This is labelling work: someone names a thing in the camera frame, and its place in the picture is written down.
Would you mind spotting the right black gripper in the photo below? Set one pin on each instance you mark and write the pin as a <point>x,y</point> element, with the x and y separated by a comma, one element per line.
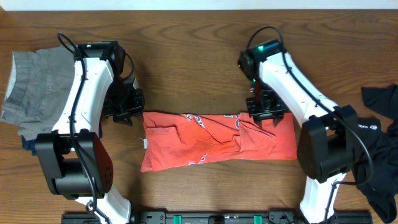
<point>259,115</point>

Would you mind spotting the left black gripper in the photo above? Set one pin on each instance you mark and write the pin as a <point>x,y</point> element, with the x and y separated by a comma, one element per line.
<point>135,109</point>

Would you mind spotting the red orange t-shirt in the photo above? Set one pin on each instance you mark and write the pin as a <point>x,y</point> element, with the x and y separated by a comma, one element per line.
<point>179,140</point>

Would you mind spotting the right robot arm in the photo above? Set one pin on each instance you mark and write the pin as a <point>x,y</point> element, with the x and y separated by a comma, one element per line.
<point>327,147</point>

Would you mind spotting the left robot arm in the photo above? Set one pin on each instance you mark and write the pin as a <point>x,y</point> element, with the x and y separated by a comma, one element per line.
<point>72,157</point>

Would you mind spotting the folded grey shorts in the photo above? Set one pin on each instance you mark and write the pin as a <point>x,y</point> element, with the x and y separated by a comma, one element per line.
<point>38,89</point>

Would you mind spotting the folded navy garment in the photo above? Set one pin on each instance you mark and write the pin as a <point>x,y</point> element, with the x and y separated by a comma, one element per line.
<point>29,144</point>

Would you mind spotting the black garment with logo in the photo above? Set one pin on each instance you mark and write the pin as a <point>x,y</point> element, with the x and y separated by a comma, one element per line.
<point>381,190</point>

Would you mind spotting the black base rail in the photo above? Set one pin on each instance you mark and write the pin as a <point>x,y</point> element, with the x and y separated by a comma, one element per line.
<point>271,217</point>

